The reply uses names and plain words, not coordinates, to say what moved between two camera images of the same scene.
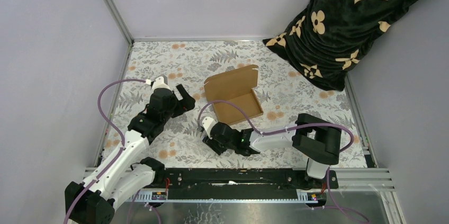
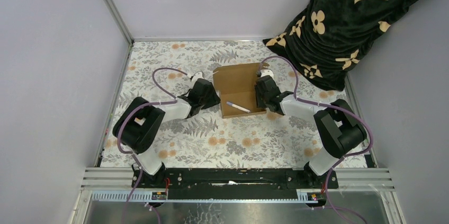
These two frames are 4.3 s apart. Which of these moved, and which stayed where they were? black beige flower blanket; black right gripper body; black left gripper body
Moved: black left gripper body; black right gripper body
Stayed: black beige flower blanket
